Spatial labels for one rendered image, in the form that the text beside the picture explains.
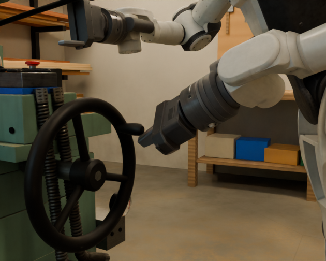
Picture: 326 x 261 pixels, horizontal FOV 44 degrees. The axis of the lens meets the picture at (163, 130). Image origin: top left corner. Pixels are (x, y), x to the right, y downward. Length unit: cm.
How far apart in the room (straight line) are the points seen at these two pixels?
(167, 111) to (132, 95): 379
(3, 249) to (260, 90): 59
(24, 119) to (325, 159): 61
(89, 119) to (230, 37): 318
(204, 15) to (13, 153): 74
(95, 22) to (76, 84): 394
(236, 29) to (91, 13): 316
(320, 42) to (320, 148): 34
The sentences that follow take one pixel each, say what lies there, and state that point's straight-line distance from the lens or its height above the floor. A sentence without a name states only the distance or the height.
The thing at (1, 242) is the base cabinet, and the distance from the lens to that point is 91.
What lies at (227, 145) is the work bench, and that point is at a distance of 370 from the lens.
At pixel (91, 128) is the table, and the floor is 86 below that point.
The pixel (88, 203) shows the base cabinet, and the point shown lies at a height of 67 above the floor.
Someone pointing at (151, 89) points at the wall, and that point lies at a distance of 443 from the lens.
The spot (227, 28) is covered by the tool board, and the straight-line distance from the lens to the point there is 411.
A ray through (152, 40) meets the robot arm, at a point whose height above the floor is 110.
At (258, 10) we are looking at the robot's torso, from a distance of 90.
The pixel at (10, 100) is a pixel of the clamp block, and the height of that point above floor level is 95.
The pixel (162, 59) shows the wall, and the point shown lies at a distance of 437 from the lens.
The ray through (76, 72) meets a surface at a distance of 439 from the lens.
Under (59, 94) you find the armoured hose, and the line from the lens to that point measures 81.
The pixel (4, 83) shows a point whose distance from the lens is 82.
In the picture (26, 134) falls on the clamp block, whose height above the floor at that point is 89.
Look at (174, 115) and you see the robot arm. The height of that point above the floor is 92.
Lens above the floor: 99
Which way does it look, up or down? 8 degrees down
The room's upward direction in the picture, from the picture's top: straight up
